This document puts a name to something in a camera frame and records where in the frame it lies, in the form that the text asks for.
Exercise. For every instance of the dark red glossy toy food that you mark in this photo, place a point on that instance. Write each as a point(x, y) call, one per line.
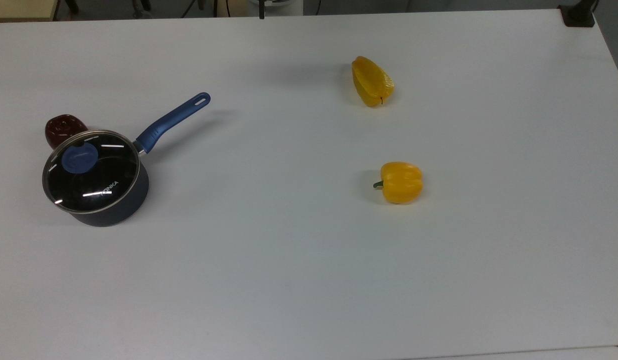
point(63, 126)

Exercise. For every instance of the black chair leg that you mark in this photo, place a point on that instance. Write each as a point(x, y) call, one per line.
point(72, 5)

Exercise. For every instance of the whole yellow bell pepper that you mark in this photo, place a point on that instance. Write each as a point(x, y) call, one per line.
point(401, 182)

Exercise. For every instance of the yellow starfruit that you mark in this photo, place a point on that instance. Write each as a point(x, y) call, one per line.
point(371, 82)

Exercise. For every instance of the light wooden furniture piece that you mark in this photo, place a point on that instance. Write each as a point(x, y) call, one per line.
point(19, 9)

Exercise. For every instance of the glass lid blue knob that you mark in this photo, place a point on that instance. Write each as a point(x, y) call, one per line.
point(105, 170)

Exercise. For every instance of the black table clamp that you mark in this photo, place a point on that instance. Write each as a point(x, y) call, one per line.
point(578, 15)

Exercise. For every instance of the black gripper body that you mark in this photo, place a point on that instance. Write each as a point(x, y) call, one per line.
point(261, 5)

